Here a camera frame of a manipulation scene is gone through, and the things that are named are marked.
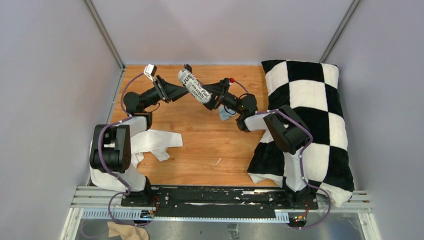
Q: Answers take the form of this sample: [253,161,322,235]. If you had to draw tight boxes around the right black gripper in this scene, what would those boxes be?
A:
[195,79,244,116]

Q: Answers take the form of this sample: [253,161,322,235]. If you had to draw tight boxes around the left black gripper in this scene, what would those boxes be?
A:
[141,76,189,111]

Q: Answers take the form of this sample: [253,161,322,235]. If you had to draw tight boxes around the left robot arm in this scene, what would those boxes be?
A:
[89,76,188,207]

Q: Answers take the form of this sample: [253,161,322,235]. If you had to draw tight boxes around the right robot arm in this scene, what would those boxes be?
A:
[203,78,313,209]

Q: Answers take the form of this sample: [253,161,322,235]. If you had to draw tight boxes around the black sunglasses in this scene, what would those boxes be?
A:
[184,64,193,73]

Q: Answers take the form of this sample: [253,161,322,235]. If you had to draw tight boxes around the blue cleaning cloth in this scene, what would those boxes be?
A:
[218,105,237,121]

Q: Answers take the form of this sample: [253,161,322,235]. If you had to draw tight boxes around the white crumpled cloth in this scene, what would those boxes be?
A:
[89,124,183,192]

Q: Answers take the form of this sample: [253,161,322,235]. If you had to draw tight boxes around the black white checkered pillow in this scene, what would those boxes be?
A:
[261,59,355,207]

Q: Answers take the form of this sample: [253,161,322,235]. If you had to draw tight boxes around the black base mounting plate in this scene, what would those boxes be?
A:
[121,185,319,211]

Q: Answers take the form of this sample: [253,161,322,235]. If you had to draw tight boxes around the beige cloth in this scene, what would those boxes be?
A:
[107,221,150,240]

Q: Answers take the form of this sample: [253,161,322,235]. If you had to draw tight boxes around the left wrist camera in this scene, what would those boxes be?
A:
[143,64,157,82]

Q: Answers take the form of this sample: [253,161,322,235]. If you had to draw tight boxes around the aluminium frame rail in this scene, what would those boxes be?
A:
[70,190,373,223]

